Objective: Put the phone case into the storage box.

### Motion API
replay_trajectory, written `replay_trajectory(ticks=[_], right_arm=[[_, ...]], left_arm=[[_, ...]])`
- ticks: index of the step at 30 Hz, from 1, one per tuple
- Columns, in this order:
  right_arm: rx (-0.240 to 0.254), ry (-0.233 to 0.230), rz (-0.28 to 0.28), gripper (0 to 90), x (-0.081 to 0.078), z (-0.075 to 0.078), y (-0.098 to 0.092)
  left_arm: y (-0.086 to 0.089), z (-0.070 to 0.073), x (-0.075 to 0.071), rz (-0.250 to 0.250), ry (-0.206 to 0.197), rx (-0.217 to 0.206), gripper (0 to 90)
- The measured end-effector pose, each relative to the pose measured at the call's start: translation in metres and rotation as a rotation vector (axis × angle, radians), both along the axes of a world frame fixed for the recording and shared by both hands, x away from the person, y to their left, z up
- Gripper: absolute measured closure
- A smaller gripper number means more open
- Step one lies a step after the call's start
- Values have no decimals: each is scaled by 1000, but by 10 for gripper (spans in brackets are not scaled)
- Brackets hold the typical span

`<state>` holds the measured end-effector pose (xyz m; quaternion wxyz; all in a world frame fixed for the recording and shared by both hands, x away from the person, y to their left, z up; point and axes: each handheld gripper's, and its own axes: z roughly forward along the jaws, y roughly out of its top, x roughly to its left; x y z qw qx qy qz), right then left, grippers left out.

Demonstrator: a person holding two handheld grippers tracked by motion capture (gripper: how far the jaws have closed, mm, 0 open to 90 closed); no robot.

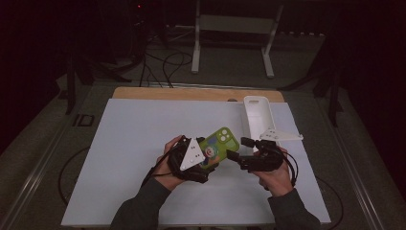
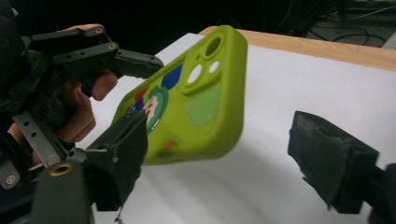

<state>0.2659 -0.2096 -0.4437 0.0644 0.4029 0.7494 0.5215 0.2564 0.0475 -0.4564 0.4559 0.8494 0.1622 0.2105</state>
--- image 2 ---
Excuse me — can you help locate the black floor cable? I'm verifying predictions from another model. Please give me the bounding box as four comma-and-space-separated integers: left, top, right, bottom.
306, 23, 388, 49

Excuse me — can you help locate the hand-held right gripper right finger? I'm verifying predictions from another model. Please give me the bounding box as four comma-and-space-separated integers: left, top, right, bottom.
287, 109, 380, 215

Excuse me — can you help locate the green cartoon phone case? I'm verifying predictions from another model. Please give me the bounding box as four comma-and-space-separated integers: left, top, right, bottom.
112, 24, 248, 166

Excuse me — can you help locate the grey metal stand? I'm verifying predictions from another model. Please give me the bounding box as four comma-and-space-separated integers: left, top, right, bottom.
380, 31, 396, 50

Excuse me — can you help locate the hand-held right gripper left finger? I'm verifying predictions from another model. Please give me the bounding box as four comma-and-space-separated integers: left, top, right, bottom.
85, 109, 149, 213

